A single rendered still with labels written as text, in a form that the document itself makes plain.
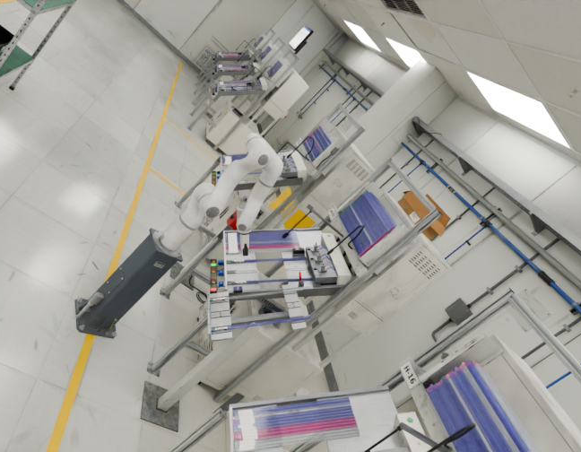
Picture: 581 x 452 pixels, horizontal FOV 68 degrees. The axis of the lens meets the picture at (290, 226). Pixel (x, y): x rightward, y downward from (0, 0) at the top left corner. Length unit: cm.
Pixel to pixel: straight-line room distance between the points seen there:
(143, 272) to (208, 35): 877
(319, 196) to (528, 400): 256
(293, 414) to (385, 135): 440
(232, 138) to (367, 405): 559
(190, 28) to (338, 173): 754
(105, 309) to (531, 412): 216
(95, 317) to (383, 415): 168
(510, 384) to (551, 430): 22
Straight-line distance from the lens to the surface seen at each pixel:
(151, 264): 252
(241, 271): 275
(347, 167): 390
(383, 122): 577
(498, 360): 209
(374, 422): 203
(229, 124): 701
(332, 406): 203
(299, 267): 280
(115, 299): 270
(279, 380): 315
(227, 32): 1088
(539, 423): 195
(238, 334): 241
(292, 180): 384
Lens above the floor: 192
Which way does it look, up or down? 16 degrees down
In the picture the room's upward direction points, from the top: 47 degrees clockwise
